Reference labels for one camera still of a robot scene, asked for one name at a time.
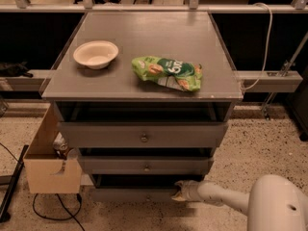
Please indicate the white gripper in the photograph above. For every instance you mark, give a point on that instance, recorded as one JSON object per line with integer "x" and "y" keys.
{"x": 191, "y": 190}

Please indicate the grey bottom drawer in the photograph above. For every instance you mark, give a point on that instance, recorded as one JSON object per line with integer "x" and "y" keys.
{"x": 137, "y": 188}

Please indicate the grey drawer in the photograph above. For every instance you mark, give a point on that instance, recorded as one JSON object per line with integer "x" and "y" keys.
{"x": 137, "y": 188}
{"x": 145, "y": 165}
{"x": 142, "y": 135}

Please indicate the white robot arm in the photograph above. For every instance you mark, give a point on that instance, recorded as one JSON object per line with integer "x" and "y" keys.
{"x": 273, "y": 204}

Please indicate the grey middle drawer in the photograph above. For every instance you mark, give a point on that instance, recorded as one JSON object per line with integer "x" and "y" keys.
{"x": 145, "y": 165}

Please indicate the grey drawer cabinet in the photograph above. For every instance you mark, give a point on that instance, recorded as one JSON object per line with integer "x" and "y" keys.
{"x": 115, "y": 94}

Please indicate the grey top drawer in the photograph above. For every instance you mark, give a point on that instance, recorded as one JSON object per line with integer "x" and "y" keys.
{"x": 142, "y": 135}

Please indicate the green chip bag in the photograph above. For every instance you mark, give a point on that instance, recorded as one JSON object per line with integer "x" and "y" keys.
{"x": 168, "y": 73}

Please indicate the can inside wooden box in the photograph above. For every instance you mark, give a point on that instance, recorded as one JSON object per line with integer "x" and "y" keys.
{"x": 60, "y": 146}

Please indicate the light wooden box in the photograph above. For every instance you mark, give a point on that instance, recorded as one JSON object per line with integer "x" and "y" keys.
{"x": 46, "y": 172}

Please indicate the white paper bowl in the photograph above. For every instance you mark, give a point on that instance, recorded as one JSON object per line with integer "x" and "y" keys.
{"x": 96, "y": 54}

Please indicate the black metal bar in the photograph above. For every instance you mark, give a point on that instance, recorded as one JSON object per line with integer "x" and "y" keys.
{"x": 10, "y": 181}

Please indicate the metal frame rail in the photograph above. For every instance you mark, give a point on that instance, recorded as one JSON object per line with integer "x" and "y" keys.
{"x": 268, "y": 81}

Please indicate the black object on rail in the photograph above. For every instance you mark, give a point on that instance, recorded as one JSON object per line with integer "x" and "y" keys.
{"x": 14, "y": 70}

